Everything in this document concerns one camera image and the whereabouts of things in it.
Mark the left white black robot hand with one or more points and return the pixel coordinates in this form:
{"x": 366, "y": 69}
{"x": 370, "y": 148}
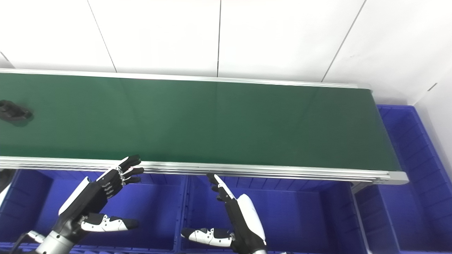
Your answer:
{"x": 90, "y": 199}

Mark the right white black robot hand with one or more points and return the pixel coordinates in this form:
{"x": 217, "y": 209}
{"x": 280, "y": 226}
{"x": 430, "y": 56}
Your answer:
{"x": 245, "y": 222}

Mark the black flanged machine part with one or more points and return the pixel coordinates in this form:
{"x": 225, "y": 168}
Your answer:
{"x": 13, "y": 111}

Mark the blue plastic bin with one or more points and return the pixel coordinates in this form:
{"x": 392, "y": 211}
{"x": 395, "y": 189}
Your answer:
{"x": 159, "y": 208}
{"x": 413, "y": 197}
{"x": 300, "y": 215}

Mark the green conveyor belt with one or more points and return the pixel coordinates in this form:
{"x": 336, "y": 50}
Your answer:
{"x": 212, "y": 120}

